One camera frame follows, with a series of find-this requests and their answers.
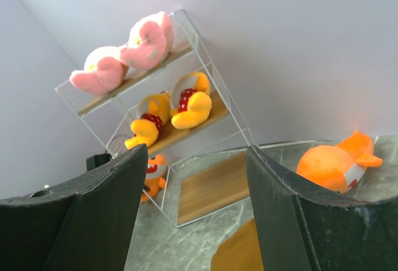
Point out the pink striped plush pig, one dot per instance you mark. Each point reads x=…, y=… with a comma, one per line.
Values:
x=102, y=72
x=150, y=41

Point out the orange goldfish plush toy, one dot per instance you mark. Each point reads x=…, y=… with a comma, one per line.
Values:
x=339, y=167

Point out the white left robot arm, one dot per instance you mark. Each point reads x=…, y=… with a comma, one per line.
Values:
x=98, y=160

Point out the brown folded cloth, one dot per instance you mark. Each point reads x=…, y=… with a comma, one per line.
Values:
x=240, y=252

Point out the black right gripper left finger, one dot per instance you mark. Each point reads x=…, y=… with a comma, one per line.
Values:
x=85, y=223

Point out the white wire wooden shelf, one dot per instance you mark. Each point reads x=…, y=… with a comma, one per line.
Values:
x=161, y=90

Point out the orange shark plush toy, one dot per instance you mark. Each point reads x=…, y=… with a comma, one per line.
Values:
x=157, y=168

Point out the yellow frog plush polka dress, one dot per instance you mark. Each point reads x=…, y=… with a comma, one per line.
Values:
x=153, y=114

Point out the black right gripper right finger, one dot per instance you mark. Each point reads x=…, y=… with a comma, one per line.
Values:
x=303, y=226

